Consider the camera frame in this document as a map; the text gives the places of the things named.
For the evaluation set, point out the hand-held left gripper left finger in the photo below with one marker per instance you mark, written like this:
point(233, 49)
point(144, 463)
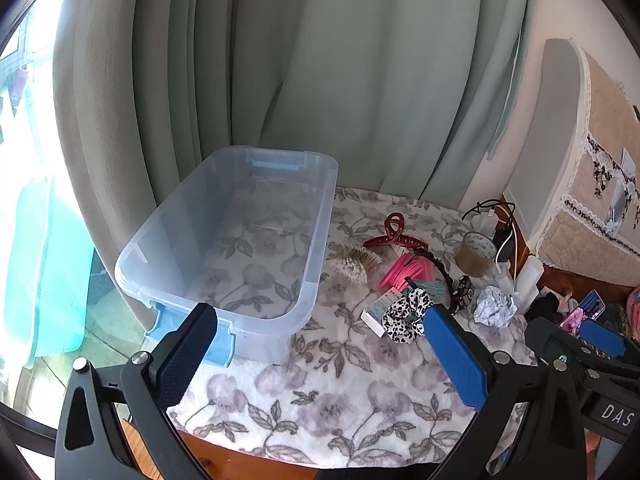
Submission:
point(185, 355)

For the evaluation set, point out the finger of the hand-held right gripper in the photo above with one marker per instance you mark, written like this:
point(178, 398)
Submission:
point(602, 338)
point(550, 337)

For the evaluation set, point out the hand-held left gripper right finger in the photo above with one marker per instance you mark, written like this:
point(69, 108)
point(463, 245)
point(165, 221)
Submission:
point(457, 360)

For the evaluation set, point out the white paper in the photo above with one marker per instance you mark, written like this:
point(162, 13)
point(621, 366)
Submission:
point(495, 307)

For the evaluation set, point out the leopard print scrunchie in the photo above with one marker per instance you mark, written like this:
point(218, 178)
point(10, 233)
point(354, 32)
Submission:
point(405, 317)

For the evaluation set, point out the black beaded headband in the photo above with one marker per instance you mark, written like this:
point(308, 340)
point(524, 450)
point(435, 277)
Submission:
point(442, 269)

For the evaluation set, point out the small white cardboard box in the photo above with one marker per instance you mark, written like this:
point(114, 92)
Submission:
point(372, 316)

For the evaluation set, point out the pink round hand mirror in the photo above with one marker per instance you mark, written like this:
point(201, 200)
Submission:
point(395, 272)

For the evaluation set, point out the cream hair claw clip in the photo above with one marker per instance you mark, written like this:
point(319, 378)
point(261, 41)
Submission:
point(400, 250)

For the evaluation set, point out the red hair claw clip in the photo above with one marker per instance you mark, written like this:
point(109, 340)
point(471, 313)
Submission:
point(400, 242)

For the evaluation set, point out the clear plastic storage container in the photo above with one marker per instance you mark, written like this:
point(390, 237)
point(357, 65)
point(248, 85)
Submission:
point(312, 260)

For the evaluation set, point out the dark cloth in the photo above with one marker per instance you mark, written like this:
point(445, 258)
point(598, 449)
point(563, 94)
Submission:
point(545, 306)

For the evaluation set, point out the purple pencil case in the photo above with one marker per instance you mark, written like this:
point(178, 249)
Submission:
point(585, 310)

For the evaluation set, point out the pink fabric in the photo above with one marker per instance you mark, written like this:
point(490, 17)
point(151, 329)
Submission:
point(634, 307)

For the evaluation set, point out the white plastic bottle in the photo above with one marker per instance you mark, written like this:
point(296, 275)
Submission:
point(529, 280)

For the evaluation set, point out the white plug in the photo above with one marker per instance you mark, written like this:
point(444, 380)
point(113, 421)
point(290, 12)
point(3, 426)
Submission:
point(502, 275)

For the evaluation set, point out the black power adapter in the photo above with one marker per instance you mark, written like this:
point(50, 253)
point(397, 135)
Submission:
point(506, 247)

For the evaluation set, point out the brown packing tape roll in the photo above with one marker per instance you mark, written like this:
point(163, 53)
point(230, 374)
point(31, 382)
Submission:
point(472, 260)

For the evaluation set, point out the floral print table cloth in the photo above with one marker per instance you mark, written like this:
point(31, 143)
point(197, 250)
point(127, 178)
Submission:
point(350, 385)

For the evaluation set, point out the bundle of cotton swabs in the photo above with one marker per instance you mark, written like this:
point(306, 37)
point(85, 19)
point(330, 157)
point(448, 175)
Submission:
point(352, 260)

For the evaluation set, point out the teal plastic tub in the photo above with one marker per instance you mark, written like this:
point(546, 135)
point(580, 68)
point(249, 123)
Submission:
point(45, 260)

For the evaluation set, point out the grey padded board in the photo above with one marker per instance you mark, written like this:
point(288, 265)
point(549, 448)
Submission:
point(555, 135)

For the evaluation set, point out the hanging garment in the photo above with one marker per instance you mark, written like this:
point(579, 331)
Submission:
point(20, 87)

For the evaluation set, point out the pale green curtain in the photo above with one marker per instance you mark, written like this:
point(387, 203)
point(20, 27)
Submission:
point(350, 60)

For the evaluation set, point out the brown wooden bed frame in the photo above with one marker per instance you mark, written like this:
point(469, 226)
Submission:
point(575, 280)

